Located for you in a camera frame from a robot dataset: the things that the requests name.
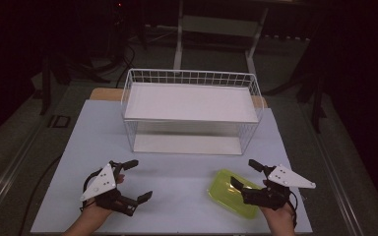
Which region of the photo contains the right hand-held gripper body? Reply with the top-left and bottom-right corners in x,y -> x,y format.
241,164 -> 317,211

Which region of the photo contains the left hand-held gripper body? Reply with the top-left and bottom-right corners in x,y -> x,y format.
79,159 -> 138,217

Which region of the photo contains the green plastic tray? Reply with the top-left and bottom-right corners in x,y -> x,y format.
207,168 -> 264,220

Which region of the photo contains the person's right hand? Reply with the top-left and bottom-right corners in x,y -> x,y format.
259,200 -> 298,230

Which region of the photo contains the person's left hand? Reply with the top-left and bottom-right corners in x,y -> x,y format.
80,173 -> 126,224

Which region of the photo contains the light blue table mat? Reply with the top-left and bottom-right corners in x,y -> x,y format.
30,99 -> 314,235

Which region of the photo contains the black floor socket box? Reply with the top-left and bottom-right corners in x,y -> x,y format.
46,114 -> 72,129

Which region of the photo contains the black tripod stand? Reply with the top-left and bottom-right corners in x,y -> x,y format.
38,48 -> 112,116
262,62 -> 330,134

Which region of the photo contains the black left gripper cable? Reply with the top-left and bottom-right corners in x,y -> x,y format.
81,169 -> 103,211

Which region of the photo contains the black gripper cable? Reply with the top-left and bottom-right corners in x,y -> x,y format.
287,190 -> 299,229
81,169 -> 103,211

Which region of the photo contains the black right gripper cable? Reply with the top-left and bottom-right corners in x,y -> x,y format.
287,190 -> 299,229

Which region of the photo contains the metal floor rail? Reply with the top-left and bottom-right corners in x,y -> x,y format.
297,103 -> 366,236
0,120 -> 45,225

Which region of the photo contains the black floor cable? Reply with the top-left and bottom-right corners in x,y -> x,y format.
17,153 -> 63,236

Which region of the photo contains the white wire shelf rack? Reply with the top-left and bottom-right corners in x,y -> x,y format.
120,68 -> 266,156

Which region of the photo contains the white metal stand frame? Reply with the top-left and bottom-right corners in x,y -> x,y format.
172,0 -> 271,77

